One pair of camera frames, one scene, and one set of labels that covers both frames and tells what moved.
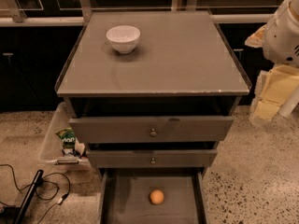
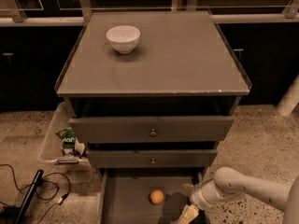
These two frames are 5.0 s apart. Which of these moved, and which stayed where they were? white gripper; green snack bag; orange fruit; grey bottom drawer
Moved: white gripper
Stayed: grey bottom drawer; green snack bag; orange fruit
